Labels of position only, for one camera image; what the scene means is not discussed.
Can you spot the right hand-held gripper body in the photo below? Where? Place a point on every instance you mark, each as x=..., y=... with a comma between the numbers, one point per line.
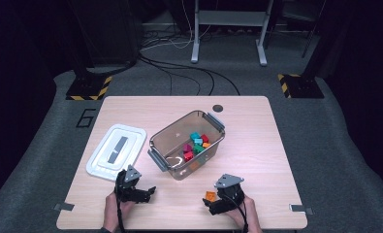
x=231, y=191

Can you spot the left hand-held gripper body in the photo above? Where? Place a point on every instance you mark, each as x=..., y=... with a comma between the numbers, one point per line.
x=126, y=189

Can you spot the white box lid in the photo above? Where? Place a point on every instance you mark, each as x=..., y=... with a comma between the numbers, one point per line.
x=114, y=152

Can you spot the green toy building block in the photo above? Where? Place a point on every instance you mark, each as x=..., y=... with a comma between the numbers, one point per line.
x=198, y=149

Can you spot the teal toy building block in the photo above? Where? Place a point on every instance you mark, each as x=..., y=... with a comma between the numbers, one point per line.
x=198, y=141
x=195, y=136

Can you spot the clear brown storage box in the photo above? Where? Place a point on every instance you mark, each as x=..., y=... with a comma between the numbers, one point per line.
x=176, y=132

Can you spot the person's left hand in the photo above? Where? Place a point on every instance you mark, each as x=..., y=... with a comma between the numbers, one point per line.
x=111, y=210

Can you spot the person's right hand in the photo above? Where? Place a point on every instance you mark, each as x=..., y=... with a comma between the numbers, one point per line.
x=248, y=216

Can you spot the grey tape piece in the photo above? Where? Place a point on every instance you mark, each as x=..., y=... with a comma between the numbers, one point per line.
x=300, y=208
x=63, y=206

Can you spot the black stand base striped edge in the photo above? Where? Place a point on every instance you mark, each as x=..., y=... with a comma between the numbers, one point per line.
x=303, y=86
x=85, y=88

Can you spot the black equipment case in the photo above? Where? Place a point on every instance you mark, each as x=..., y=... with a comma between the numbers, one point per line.
x=111, y=32

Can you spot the white metal desk frame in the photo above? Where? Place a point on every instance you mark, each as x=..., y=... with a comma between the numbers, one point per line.
x=195, y=48

